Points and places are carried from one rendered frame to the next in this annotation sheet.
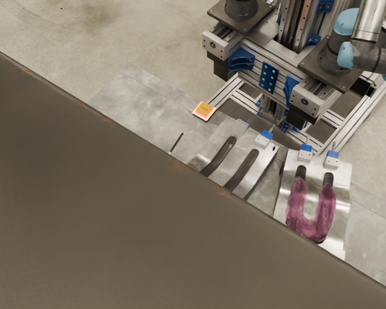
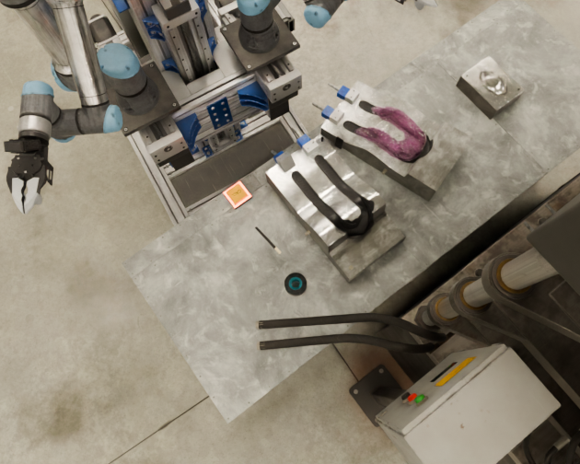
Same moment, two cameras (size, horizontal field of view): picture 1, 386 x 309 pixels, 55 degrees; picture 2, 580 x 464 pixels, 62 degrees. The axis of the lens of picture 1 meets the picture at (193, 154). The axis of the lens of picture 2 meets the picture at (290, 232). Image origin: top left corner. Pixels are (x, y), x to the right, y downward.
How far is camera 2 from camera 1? 84 cm
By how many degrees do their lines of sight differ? 27
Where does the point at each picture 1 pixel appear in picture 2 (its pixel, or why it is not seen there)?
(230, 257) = not seen: outside the picture
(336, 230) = (421, 121)
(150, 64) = (54, 263)
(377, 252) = (441, 100)
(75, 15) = not seen: outside the picture
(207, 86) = (125, 203)
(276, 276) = not seen: outside the picture
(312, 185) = (369, 122)
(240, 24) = (163, 106)
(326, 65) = (265, 45)
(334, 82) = (284, 49)
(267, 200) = (365, 170)
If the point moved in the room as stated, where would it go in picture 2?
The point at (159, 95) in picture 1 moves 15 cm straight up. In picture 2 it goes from (192, 238) to (182, 226)
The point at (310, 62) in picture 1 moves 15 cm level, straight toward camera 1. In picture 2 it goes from (251, 59) to (282, 81)
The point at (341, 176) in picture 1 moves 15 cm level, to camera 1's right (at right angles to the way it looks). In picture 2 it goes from (367, 94) to (375, 63)
